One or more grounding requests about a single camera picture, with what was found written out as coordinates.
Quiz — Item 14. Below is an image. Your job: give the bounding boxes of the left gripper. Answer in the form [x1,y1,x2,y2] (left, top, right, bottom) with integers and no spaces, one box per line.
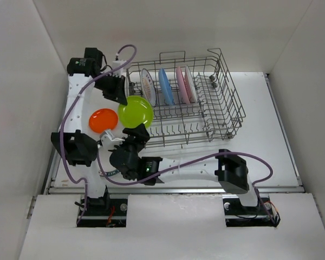
[93,73,127,106]

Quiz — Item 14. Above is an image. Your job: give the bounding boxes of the lime green plate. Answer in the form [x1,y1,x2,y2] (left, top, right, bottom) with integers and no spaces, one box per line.
[118,95,154,128]

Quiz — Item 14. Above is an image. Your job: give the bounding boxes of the white plate teal rim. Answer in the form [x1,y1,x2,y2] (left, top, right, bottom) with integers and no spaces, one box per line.
[99,170,121,177]

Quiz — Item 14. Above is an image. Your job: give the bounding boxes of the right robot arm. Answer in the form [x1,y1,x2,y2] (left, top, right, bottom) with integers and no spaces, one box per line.
[109,125,260,213]

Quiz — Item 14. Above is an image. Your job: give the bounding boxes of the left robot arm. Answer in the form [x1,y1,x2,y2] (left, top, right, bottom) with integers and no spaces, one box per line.
[50,48,133,215]

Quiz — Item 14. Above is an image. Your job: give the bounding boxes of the white plate orange sunburst pattern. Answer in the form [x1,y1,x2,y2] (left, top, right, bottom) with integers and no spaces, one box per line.
[141,68,157,107]

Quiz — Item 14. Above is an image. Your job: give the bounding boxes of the blue plate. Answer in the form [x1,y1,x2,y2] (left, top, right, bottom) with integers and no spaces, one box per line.
[158,68,175,106]

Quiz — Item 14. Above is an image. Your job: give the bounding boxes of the pink plate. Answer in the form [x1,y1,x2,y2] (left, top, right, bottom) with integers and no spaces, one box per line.
[175,67,191,105]

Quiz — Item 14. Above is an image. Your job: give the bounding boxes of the plain white plate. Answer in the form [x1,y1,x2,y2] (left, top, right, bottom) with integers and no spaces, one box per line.
[185,66,197,103]

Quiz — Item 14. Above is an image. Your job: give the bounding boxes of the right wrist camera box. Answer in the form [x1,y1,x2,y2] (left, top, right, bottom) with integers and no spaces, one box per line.
[98,129,124,150]

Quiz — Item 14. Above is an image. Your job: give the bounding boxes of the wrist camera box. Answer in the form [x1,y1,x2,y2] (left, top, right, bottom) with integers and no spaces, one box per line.
[98,129,124,150]
[112,55,130,77]

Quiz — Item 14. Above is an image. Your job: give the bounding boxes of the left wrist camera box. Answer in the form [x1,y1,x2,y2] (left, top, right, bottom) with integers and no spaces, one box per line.
[112,55,130,77]

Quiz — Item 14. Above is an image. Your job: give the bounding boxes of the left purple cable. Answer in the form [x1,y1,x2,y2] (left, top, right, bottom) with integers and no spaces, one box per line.
[59,44,138,225]

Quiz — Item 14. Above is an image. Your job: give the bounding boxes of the purple cable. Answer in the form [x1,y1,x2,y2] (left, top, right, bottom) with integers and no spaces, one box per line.
[59,44,138,225]
[97,140,277,227]

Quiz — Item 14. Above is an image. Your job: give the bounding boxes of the grey wire dish rack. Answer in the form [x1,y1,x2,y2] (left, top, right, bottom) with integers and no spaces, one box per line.
[126,48,246,148]

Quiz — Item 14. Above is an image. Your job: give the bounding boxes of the left aluminium rail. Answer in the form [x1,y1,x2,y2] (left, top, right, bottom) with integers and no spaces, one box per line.
[41,150,60,194]

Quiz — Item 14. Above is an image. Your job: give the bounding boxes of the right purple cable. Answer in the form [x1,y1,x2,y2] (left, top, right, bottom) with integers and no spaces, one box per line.
[97,140,277,227]

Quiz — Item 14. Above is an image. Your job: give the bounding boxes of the front aluminium rail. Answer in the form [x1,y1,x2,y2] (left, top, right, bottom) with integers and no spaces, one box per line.
[48,186,305,194]

